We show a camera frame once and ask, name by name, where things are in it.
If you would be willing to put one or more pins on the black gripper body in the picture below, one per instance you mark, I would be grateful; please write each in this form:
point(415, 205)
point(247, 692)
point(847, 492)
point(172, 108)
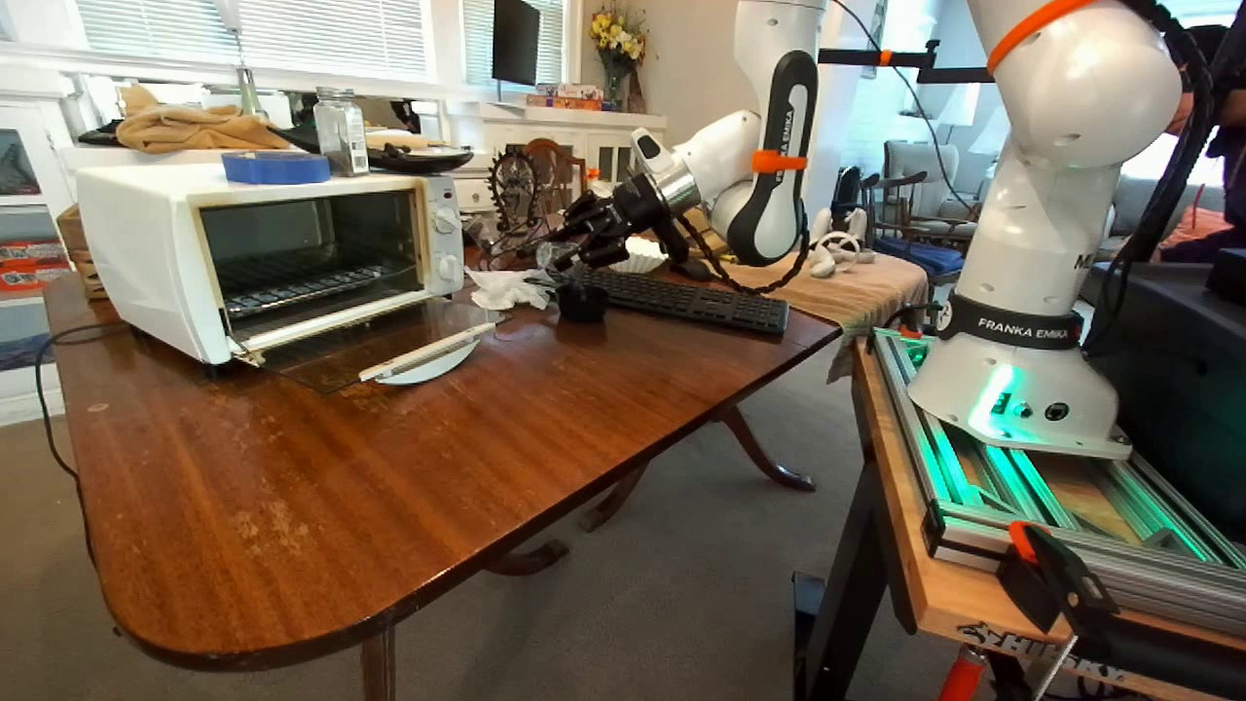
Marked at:
point(625, 218)

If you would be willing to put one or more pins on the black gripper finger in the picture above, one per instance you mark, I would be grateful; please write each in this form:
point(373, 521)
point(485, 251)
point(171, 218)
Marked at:
point(578, 263)
point(561, 237)

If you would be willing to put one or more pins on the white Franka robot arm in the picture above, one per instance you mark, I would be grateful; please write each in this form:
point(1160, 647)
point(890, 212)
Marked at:
point(1036, 237)

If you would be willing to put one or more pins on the black measuring cup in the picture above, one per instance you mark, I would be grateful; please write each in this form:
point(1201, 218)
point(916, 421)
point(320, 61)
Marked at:
point(587, 311)

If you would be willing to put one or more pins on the dark carved ornament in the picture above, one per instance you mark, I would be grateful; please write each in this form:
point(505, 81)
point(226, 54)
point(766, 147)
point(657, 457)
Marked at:
point(526, 190)

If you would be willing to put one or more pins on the white crumpled tissue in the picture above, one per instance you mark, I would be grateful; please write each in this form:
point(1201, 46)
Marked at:
point(501, 291)

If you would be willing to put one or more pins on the white low cabinet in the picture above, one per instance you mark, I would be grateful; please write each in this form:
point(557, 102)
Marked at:
point(611, 138)

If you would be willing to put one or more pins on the black computer keyboard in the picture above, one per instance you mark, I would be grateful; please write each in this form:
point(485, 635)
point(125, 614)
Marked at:
point(701, 311)

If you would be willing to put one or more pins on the vase with yellow flowers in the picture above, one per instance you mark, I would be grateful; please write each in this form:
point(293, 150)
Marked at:
point(618, 61)

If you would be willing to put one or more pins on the black flat television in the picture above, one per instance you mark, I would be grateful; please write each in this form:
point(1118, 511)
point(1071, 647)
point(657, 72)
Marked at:
point(517, 42)

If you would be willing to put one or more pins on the tan table runner cloth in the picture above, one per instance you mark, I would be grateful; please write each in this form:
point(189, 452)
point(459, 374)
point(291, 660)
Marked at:
point(858, 300)

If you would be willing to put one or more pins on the tan crumpled cloth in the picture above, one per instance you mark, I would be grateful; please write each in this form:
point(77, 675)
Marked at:
point(196, 131)

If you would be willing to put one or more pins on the white window blinds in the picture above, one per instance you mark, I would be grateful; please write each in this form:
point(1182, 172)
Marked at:
point(196, 33)

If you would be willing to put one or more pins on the white toaster oven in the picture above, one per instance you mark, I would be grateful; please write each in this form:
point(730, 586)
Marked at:
point(142, 257)

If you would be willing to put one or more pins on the black stand leg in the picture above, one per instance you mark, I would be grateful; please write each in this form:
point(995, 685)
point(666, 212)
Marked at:
point(842, 611)

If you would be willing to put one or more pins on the wooden table corner leg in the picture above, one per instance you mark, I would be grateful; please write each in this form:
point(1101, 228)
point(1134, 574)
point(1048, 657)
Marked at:
point(378, 669)

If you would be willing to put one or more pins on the wooden base board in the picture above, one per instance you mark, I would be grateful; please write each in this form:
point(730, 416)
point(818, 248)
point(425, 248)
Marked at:
point(954, 604)

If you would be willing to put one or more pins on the white bookshelf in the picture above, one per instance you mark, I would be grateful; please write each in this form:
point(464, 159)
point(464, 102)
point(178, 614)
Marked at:
point(23, 257)

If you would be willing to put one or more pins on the black orange clamp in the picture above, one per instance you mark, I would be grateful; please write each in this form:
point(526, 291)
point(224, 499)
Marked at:
point(1052, 572)

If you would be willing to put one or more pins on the black controller box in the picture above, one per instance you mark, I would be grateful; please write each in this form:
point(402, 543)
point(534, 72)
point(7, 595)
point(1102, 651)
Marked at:
point(1170, 391)

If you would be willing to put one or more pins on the orange cushion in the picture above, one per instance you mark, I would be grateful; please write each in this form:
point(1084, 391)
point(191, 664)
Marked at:
point(1201, 237)

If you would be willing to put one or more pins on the wooden table pedestal legs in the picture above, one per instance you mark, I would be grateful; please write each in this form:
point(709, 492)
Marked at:
point(766, 452)

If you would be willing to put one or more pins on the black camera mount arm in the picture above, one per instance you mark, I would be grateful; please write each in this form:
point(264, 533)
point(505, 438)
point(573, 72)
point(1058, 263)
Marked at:
point(908, 61)

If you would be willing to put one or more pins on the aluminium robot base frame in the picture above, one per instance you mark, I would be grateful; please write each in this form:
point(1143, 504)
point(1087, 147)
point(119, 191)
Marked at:
point(1036, 499)

